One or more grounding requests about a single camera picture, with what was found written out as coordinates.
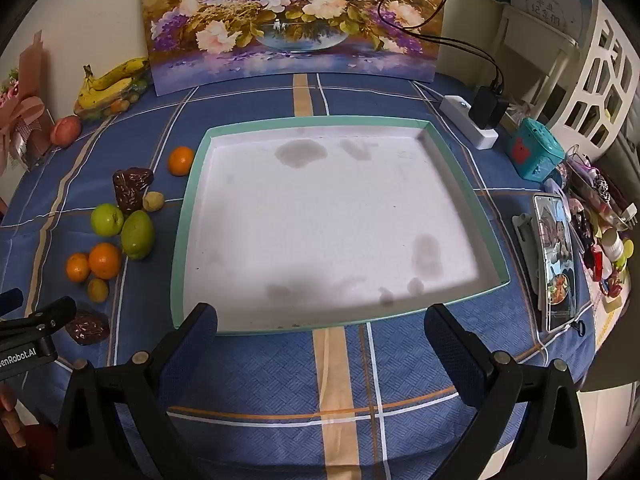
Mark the white printed card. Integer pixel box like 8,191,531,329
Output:
515,0,596,41

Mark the round green fruit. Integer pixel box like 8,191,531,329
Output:
90,203,125,237

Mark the white pill bottle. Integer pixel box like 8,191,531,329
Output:
600,227,626,281

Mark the black charger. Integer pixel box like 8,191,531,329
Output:
472,85,511,131

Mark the colourful fruit dish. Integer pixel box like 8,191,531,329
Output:
75,77,148,122

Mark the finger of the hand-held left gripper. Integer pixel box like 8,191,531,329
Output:
0,288,24,317
0,296,77,341

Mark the small orange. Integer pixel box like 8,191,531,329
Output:
66,253,92,282

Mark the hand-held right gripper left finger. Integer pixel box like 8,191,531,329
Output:
55,302,219,480

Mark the flower painting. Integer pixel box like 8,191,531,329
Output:
141,0,448,97

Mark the blue checked tablecloth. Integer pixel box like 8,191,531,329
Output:
0,71,601,480

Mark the green mango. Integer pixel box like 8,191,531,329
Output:
121,210,156,261

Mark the large orange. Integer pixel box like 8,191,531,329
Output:
88,242,122,280

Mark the red peach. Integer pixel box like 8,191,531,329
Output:
50,115,82,147

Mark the teal plastic box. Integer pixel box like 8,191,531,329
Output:
504,116,566,181

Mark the black charger cable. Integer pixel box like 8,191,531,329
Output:
377,0,507,96

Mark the pile of assorted trinkets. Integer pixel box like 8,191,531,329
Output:
545,145,640,301

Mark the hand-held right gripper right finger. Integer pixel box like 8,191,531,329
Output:
424,303,588,480

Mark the white tray with teal rim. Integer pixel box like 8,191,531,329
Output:
170,116,511,335

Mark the smartphone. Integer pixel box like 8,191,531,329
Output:
532,194,576,333

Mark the yellow banana bunch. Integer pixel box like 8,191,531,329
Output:
77,57,150,111

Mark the white power strip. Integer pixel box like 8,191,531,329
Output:
440,95,499,151

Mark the person's red clothing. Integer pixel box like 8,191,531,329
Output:
15,425,58,480

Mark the grey phone stand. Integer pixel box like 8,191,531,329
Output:
511,212,551,346

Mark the white lattice chair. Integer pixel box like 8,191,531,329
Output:
555,0,640,156

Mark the person's left hand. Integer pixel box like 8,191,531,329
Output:
0,384,22,437

